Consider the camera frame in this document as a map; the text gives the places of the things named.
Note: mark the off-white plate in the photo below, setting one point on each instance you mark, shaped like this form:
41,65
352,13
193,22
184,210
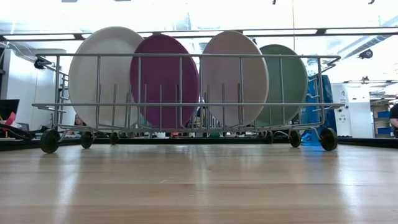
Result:
230,68

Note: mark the purple plate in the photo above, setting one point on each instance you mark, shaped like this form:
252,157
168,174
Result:
168,68

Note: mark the light teal plate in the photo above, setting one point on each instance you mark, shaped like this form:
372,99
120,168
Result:
293,81

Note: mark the white plate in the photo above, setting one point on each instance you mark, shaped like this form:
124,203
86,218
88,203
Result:
84,77

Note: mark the person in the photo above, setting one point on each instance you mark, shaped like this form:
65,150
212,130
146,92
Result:
394,112
78,120

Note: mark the white cabinet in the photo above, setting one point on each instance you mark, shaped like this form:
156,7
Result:
357,118

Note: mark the black hanging ceiling device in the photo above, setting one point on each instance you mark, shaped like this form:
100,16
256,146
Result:
366,53
39,63

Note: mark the shelf with blue boxes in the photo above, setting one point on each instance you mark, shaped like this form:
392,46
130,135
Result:
384,114

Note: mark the black equipment with red part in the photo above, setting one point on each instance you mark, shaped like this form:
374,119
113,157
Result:
7,107

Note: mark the black aluminium table frame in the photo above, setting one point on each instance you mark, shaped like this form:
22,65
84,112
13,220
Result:
186,141

